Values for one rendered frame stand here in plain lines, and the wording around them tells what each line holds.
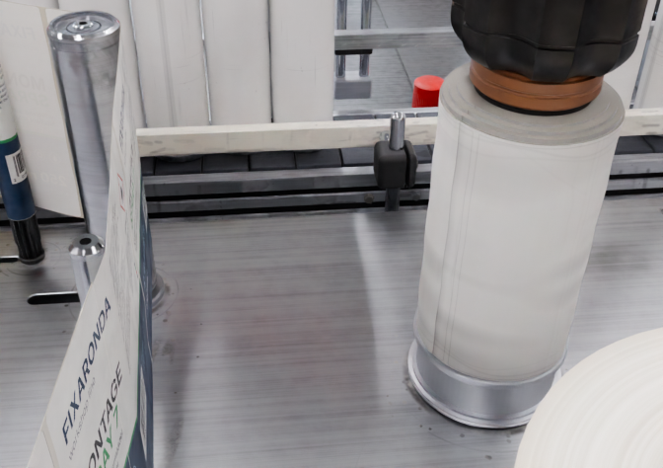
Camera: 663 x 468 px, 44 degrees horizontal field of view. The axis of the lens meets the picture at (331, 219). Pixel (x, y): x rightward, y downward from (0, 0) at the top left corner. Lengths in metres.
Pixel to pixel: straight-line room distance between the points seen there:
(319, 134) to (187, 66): 0.12
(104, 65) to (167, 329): 0.17
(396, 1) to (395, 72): 0.22
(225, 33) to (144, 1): 0.06
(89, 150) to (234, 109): 0.22
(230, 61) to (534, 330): 0.33
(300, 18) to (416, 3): 0.52
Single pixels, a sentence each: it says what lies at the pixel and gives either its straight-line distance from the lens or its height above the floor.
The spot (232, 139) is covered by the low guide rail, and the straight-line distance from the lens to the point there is 0.65.
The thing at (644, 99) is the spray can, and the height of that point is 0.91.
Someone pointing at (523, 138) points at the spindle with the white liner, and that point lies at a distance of 0.36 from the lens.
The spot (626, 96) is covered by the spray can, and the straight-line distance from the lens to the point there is 0.74.
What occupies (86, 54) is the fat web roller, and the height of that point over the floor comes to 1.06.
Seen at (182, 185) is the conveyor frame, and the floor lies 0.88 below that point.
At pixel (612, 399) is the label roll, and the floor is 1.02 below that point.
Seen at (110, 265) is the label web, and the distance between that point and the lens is 0.30.
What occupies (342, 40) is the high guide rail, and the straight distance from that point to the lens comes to 0.70.
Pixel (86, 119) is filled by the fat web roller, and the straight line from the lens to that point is 0.46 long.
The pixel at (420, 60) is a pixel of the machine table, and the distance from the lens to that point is 0.98.
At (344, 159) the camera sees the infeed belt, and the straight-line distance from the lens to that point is 0.68.
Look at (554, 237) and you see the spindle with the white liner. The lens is 0.39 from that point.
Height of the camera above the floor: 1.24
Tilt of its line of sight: 36 degrees down
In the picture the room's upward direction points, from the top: 1 degrees clockwise
